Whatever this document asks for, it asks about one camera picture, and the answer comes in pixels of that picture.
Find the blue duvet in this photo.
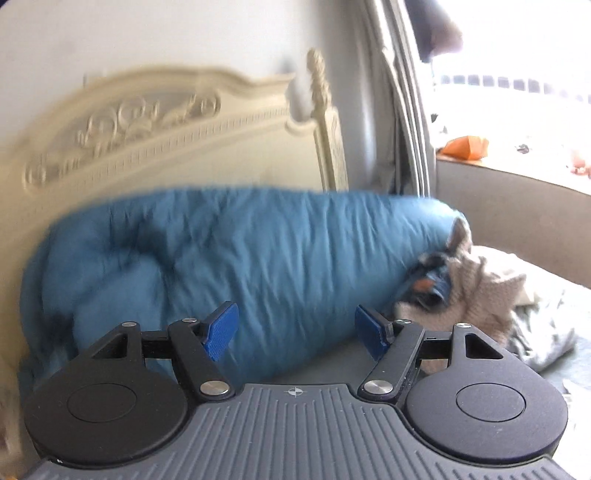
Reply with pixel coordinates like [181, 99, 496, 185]
[19, 188, 460, 392]

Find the grey curtain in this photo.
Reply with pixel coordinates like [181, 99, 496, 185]
[317, 0, 438, 198]

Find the dark patterned cloth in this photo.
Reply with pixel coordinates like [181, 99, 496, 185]
[399, 252, 452, 312]

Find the cream carved headboard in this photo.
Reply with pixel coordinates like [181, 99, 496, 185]
[1, 49, 349, 479]

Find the beige patterned garment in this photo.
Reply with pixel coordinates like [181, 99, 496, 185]
[394, 217, 526, 346]

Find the grey-green crumpled garment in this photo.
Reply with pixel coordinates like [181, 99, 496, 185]
[506, 279, 590, 373]

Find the light blue bed sheet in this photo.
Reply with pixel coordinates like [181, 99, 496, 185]
[280, 276, 591, 480]

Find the orange object on sill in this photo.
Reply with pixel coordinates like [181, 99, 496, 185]
[439, 135, 489, 161]

